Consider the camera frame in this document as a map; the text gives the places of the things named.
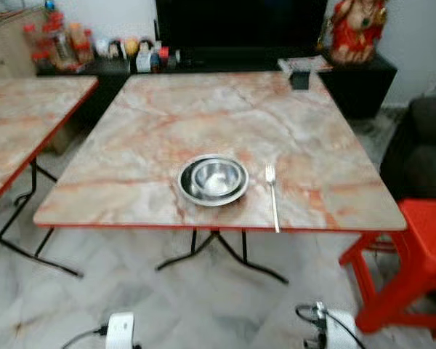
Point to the dark brown armchair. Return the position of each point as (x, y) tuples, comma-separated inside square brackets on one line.
[(421, 153)]

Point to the red plastic stool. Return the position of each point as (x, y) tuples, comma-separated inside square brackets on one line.
[(421, 247)]

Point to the black television cabinet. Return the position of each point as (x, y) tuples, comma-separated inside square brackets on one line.
[(356, 91)]

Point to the red and gold statue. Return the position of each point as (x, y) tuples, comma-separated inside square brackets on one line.
[(357, 33)]

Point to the small black box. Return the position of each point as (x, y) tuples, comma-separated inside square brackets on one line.
[(300, 80)]

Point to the steel fork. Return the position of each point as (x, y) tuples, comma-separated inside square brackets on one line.
[(273, 196)]

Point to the flat printed magazine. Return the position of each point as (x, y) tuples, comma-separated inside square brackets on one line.
[(305, 63)]

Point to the steel bowl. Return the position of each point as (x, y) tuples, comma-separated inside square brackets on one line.
[(218, 178)]

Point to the black television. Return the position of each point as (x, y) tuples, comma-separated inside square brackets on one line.
[(240, 25)]

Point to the steel plate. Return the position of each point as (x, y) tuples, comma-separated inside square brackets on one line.
[(185, 190)]

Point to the small yellow round ornament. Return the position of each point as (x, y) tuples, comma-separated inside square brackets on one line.
[(131, 46)]

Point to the small dark haired figurine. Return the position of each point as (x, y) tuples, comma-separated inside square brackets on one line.
[(116, 51)]

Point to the brown cardboard box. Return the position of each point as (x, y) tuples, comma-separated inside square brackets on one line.
[(64, 138)]

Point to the red lidded spice bottle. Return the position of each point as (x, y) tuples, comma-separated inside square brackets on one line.
[(36, 47), (81, 45), (58, 43)]

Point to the light wooden cabinet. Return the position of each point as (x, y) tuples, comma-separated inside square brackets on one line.
[(11, 51)]

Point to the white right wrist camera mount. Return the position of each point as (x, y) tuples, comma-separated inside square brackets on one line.
[(341, 329)]

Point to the black folding table leg frame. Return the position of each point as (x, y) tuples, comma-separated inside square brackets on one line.
[(30, 178), (236, 254)]

